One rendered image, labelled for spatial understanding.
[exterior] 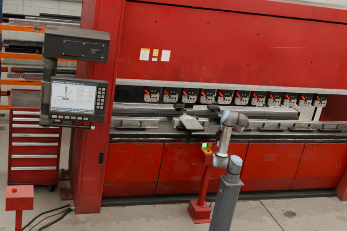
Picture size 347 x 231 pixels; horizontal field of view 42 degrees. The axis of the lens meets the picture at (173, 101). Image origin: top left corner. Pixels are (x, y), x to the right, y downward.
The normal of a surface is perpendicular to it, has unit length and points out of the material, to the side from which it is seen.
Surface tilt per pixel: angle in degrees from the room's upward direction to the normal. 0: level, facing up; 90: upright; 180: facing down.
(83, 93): 90
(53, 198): 0
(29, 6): 90
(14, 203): 90
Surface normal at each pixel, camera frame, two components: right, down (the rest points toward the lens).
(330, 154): 0.29, 0.40
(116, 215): 0.16, -0.91
